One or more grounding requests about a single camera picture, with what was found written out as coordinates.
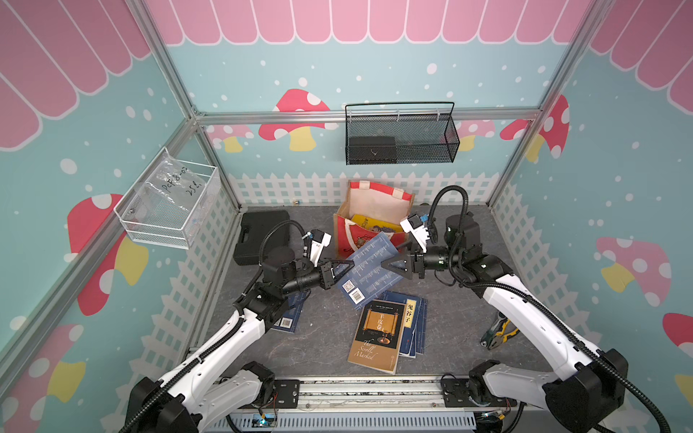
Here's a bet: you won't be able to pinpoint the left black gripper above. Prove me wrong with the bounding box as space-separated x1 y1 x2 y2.
282 257 354 297

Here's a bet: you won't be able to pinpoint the blue striped thin book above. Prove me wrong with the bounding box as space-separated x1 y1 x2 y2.
337 234 403 310

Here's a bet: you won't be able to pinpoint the yellow cartoon cover book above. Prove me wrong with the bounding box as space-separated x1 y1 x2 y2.
351 214 402 234

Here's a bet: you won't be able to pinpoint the red canvas tote bag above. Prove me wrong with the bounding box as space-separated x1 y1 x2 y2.
333 180 415 259

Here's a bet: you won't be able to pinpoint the blue back-cover book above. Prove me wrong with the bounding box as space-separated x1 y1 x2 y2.
272 291 310 334

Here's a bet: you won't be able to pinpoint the brown lamp cover book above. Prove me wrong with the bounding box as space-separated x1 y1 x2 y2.
348 299 405 375

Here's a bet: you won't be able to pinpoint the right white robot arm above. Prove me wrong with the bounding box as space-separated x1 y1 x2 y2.
382 185 671 432

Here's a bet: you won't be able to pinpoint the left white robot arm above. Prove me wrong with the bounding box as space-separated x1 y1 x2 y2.
122 220 354 432

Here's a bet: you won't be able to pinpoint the blue yellow-label book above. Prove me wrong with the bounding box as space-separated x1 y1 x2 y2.
382 292 428 358

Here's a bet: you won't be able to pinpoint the black plastic tool case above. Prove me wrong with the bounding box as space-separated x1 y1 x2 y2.
233 210 290 266

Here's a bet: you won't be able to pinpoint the black box in basket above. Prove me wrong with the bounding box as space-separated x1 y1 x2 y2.
346 136 398 165

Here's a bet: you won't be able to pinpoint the yellow green pliers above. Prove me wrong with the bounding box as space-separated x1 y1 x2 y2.
479 313 520 350

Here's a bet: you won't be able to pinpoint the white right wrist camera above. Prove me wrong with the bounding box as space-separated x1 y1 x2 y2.
400 214 431 253

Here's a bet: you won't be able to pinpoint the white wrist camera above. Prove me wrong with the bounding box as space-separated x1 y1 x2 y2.
302 229 332 266
400 214 431 253

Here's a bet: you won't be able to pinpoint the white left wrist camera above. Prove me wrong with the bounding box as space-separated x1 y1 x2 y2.
302 229 332 266

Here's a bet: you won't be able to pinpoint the black wire mesh basket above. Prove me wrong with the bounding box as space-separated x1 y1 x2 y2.
344 101 460 165

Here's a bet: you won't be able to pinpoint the clear plastic wall bin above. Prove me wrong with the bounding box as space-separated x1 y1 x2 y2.
114 148 221 250

